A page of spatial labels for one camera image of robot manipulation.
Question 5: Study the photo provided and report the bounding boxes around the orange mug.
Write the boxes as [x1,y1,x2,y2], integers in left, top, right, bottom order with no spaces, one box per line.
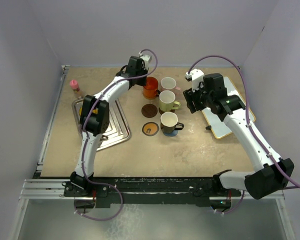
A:
[142,76,160,100]

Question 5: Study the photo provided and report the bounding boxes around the green mug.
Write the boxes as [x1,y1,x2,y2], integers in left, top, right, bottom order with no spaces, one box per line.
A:
[159,90,181,112]

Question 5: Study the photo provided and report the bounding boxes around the pink mug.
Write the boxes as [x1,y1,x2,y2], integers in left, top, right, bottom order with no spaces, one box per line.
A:
[160,77,181,94]

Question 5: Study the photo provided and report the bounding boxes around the black and white mug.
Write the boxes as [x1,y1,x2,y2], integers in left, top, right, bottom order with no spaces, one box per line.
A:
[160,111,185,135]

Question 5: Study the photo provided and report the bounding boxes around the dark wood coaster bottom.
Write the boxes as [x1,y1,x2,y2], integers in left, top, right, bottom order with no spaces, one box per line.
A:
[158,107,175,115]

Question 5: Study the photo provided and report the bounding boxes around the dark wood coaster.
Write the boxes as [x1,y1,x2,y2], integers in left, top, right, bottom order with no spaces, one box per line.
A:
[141,103,158,118]
[158,107,175,115]

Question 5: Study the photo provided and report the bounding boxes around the blue face coaster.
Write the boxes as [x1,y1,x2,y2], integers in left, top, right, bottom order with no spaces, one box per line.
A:
[163,130,179,137]

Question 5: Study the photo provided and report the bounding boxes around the dark wood coaster top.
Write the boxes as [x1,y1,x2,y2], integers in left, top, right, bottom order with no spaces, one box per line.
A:
[141,103,158,118]

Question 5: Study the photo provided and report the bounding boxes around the yellow mug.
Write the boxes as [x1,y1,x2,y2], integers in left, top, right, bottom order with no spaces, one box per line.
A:
[78,107,98,116]

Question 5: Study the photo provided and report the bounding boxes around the orange black face coaster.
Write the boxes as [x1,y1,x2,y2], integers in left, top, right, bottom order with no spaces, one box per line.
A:
[141,122,160,137]

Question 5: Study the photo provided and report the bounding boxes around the silver metal tray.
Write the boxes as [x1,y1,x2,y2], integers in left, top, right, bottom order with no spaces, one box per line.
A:
[71,98,131,151]

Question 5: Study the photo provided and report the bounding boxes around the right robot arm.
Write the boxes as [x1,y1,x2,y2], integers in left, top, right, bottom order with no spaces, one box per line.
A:
[183,69,295,200]

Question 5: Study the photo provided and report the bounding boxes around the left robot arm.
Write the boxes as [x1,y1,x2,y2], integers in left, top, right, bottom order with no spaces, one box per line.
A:
[70,53,152,196]

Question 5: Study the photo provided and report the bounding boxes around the pink cap bottle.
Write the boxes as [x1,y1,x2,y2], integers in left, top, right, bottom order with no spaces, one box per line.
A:
[69,79,85,99]

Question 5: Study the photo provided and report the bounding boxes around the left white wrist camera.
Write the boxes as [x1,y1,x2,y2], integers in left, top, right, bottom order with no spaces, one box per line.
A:
[138,51,152,71]

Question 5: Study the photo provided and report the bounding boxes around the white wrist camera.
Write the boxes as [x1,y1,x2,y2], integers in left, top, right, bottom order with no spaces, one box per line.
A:
[138,51,152,71]
[185,68,205,92]

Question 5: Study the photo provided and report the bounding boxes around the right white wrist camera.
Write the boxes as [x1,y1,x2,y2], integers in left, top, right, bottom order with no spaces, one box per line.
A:
[185,68,205,92]

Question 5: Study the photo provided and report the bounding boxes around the white board wooden frame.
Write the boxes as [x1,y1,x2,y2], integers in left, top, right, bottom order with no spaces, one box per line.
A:
[199,73,247,139]

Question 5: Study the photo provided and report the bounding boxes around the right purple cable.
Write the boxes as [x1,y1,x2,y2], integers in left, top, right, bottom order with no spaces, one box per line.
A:
[187,54,300,216]

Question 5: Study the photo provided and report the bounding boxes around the purple cable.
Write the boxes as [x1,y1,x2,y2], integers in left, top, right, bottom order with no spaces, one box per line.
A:
[187,54,300,216]
[73,48,159,221]

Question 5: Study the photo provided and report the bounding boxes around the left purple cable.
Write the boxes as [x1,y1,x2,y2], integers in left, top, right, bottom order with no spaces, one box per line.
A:
[73,48,159,221]

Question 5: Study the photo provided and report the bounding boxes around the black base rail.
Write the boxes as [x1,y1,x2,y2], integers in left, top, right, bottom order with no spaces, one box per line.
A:
[62,174,241,209]

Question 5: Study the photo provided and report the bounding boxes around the aluminium frame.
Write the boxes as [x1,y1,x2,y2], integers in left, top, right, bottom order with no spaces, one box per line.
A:
[12,66,295,240]

